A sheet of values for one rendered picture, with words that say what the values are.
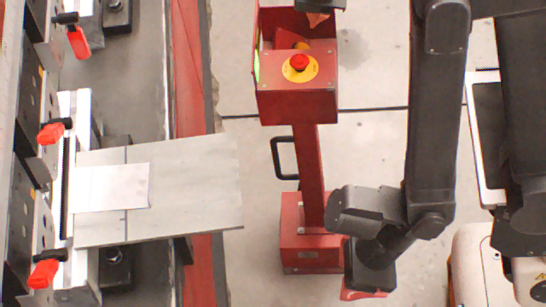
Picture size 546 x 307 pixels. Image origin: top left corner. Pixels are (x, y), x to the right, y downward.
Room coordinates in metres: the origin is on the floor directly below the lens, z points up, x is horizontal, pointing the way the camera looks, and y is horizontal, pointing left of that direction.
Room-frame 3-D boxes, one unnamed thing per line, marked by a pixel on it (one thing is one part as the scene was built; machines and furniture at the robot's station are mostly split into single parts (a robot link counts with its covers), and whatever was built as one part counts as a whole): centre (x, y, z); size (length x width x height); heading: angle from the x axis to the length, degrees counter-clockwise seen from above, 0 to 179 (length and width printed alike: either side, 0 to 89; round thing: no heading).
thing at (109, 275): (0.89, 0.27, 0.89); 0.30 x 0.05 x 0.03; 177
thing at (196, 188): (0.84, 0.18, 1.00); 0.26 x 0.18 x 0.01; 87
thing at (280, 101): (1.26, -0.09, 0.75); 0.20 x 0.16 x 0.18; 169
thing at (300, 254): (1.26, -0.12, 0.06); 0.25 x 0.20 x 0.12; 79
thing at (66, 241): (0.88, 0.33, 0.98); 0.20 x 0.03 x 0.03; 177
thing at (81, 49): (1.00, 0.26, 1.20); 0.04 x 0.02 x 0.10; 87
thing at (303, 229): (1.26, -0.09, 0.13); 0.10 x 0.10 x 0.01; 79
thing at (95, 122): (0.90, 0.33, 0.92); 0.39 x 0.06 x 0.10; 177
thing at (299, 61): (1.21, -0.09, 0.79); 0.04 x 0.04 x 0.04
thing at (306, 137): (1.26, -0.09, 0.39); 0.05 x 0.05 x 0.54; 79
